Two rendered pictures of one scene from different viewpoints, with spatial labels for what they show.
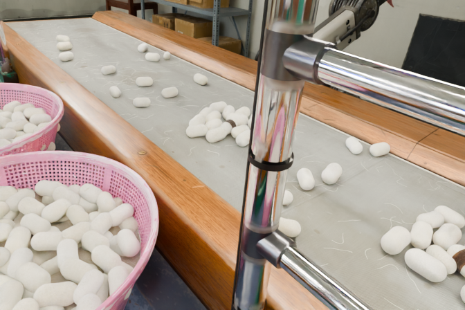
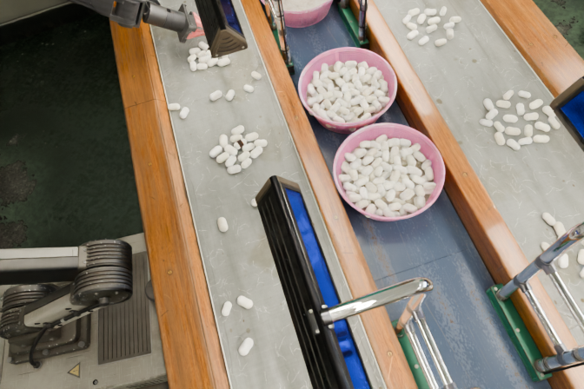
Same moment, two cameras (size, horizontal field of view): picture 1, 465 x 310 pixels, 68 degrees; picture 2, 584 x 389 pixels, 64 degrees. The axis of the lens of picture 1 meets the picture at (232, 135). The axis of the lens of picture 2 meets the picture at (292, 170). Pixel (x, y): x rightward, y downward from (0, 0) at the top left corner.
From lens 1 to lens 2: 1.34 m
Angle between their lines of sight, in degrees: 86
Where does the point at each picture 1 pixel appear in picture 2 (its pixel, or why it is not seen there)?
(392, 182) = (189, 90)
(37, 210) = (341, 106)
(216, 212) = (279, 78)
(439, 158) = (156, 89)
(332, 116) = (169, 140)
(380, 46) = not seen: outside the picture
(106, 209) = (316, 103)
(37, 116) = (350, 184)
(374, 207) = (213, 80)
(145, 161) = (296, 110)
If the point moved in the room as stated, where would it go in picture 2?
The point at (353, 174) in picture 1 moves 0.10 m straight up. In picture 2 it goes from (202, 98) to (192, 75)
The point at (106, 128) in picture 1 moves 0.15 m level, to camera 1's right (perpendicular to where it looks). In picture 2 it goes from (310, 142) to (259, 124)
